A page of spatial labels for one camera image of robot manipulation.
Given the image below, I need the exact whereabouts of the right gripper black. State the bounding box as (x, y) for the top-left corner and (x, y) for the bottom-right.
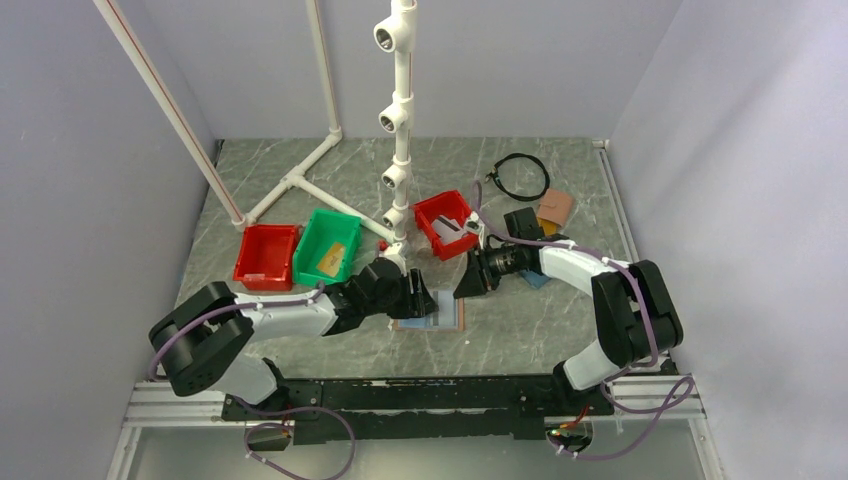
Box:
(453, 242), (522, 300)

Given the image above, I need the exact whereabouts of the brown card holder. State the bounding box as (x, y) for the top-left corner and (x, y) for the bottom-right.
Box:
(389, 290), (465, 333)

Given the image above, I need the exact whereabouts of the grey striped credit card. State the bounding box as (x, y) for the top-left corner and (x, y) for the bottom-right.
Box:
(432, 290), (464, 331)

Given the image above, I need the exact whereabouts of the orange credit card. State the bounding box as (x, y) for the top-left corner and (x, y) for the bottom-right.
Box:
(316, 242), (346, 278)

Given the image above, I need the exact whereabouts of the white thin credit card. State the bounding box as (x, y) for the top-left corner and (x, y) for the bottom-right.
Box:
(431, 215), (463, 235)

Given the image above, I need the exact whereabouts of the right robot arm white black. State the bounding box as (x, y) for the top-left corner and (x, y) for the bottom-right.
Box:
(453, 207), (684, 415)

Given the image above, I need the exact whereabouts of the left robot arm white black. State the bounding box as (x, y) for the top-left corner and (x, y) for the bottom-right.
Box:
(148, 258), (438, 420)

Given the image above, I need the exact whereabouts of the blue card holder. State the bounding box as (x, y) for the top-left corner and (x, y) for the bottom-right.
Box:
(520, 270), (551, 289)

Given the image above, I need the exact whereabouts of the orange card holder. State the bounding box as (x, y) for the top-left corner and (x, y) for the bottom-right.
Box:
(539, 219), (563, 235)

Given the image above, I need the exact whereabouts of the pink card holder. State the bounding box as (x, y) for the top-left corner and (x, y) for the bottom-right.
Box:
(536, 188), (575, 227)

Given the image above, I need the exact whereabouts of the red bin right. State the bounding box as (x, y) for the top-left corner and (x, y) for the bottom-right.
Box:
(412, 190), (478, 261)

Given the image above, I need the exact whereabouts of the red bin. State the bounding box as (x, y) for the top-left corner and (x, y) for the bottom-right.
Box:
(233, 224), (301, 292)
(412, 190), (478, 261)

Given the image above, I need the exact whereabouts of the green bin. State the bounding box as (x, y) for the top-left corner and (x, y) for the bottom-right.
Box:
(292, 209), (361, 287)

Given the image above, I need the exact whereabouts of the red bin left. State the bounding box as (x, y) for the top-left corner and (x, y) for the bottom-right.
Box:
(233, 224), (301, 292)

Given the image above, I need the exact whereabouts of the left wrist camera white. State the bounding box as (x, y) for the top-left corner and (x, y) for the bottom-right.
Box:
(377, 239), (409, 271)

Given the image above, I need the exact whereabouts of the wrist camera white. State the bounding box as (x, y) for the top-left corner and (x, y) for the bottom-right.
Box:
(377, 239), (409, 271)
(463, 212), (486, 242)

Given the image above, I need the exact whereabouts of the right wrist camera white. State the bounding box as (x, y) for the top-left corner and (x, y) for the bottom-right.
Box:
(463, 212), (486, 242)

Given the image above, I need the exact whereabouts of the black cable loop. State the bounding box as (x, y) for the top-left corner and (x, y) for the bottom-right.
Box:
(484, 152), (552, 203)

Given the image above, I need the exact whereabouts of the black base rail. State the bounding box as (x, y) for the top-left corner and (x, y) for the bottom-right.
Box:
(221, 374), (613, 445)

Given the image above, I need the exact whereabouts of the white pvc pipe frame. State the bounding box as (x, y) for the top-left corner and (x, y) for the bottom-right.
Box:
(94, 0), (393, 243)

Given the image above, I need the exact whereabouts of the aluminium frame rail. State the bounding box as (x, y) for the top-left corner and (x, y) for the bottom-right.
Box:
(109, 372), (726, 479)

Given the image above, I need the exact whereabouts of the white pvc fitting post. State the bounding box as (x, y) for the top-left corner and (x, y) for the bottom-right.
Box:
(373, 1), (418, 243)

